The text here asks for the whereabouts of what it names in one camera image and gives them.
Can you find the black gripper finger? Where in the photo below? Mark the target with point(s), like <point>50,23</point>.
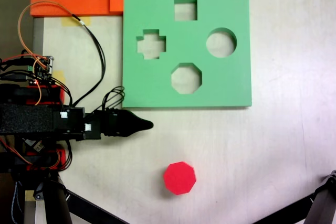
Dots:
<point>134,129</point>
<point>134,119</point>

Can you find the red octagonal pillar block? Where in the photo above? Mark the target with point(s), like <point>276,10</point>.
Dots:
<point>179,178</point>

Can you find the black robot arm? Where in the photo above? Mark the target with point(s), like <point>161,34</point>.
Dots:
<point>26,119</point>

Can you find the yellow tape piece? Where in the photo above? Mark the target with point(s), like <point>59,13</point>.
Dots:
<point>60,75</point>
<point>29,195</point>
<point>68,21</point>

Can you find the small black circuit board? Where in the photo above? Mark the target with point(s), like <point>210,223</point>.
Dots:
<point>42,69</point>

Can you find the black tripod leg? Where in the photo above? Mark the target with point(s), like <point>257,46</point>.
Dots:
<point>55,203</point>
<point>323,208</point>

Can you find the green shape sorter board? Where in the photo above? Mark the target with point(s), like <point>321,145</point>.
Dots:
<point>157,3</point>

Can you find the red arm base mount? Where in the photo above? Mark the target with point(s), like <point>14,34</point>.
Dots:
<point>62,94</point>

